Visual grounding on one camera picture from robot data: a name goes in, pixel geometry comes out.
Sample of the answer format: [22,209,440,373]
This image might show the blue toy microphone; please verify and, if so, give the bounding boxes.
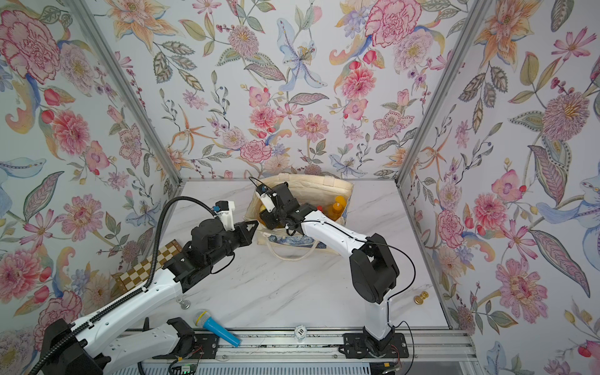
[195,310,241,348]

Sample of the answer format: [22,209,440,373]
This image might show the cream canvas shopping bag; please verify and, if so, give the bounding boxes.
[245,173,354,262]

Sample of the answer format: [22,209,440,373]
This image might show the small brass weight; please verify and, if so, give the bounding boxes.
[413,291,429,306]

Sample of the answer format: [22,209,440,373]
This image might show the large orange dish soap bottle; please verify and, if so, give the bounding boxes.
[327,195,347,221]

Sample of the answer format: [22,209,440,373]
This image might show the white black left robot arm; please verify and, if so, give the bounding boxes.
[31,219,259,374]

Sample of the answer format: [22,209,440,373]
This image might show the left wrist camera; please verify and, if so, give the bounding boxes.
[212,200,235,231]

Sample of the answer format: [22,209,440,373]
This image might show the green circuit board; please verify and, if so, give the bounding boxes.
[167,362,197,375]

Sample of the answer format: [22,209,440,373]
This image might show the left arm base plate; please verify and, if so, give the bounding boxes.
[152,332,219,360]

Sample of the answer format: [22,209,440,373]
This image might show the aluminium rail frame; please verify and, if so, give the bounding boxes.
[121,329,483,374]

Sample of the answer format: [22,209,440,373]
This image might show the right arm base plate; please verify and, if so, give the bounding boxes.
[338,331,410,359]

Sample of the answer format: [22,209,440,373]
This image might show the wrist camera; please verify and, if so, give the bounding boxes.
[212,200,235,231]
[256,184,275,213]

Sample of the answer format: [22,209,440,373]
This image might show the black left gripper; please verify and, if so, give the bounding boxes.
[205,219,262,267]

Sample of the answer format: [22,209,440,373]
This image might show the black corrugated cable conduit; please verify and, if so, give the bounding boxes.
[27,195,217,375]

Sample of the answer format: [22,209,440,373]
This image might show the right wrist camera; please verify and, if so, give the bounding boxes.
[256,184,275,213]

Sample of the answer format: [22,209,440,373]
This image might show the wooden checkerboard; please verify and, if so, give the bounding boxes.
[116,240,182,293]

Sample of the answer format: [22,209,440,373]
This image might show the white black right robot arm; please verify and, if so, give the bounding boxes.
[256,182,399,343]

